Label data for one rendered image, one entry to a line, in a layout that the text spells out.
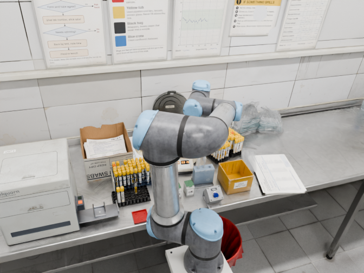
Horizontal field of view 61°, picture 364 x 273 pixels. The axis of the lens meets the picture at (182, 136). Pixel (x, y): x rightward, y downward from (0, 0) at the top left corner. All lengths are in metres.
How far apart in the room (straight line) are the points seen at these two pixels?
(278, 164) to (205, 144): 1.05
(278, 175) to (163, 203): 0.87
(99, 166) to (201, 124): 0.88
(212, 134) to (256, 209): 1.64
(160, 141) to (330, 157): 1.38
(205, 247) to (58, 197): 0.58
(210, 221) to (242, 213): 1.26
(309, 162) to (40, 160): 1.40
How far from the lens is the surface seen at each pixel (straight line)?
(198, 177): 1.56
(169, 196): 0.99
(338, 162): 2.01
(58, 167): 1.29
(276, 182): 1.69
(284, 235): 2.67
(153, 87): 1.80
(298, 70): 2.22
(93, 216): 1.43
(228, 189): 1.55
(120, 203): 1.49
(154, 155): 0.85
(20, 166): 1.35
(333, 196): 3.17
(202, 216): 1.11
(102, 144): 1.77
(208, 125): 0.81
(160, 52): 1.72
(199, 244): 1.12
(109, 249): 2.12
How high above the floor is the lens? 1.97
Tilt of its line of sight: 35 degrees down
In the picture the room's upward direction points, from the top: 3 degrees clockwise
